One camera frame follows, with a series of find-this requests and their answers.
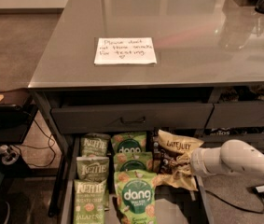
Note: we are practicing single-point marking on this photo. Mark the grey middle right drawer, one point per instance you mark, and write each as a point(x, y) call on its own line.
point(254, 139)

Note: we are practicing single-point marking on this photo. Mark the green Kettle bag back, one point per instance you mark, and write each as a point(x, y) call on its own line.
point(94, 145)

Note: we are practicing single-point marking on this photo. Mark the green Dang bag front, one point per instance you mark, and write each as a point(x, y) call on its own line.
point(135, 191)

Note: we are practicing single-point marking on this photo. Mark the black side cart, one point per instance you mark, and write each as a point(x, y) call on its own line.
point(17, 113)

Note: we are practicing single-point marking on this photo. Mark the green Kettle bag middle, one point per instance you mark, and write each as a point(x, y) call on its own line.
point(95, 169)

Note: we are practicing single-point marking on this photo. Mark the green dang bag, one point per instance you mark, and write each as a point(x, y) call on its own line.
point(133, 142)
point(133, 161)
point(135, 191)

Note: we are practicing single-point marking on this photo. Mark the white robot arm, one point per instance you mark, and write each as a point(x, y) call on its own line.
point(234, 157)

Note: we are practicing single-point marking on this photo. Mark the grey cabinet counter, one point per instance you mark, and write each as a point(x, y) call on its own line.
point(208, 52)

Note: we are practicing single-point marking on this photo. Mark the green Kettle bag front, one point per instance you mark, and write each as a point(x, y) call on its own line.
point(89, 202)

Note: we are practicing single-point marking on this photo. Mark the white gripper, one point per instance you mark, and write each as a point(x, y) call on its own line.
point(198, 162)

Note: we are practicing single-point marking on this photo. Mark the grey top left drawer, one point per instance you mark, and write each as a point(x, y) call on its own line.
point(124, 118)

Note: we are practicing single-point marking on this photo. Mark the white handwritten paper note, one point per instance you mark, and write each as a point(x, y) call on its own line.
point(137, 50)

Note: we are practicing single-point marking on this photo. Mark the green kettle bag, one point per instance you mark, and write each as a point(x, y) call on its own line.
point(94, 145)
point(89, 202)
point(95, 169)

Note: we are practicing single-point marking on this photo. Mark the grey top right drawer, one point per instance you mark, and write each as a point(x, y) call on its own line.
point(237, 114)

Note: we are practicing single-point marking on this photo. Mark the green Dang bag back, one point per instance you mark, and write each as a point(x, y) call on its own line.
point(133, 142)

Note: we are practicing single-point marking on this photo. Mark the open grey middle drawer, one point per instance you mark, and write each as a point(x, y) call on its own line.
point(177, 206)

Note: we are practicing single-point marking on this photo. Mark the green Dang bag middle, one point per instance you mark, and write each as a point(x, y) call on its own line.
point(133, 161)

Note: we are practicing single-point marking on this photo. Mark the brown Late July chip bag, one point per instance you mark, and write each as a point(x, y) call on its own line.
point(171, 160)

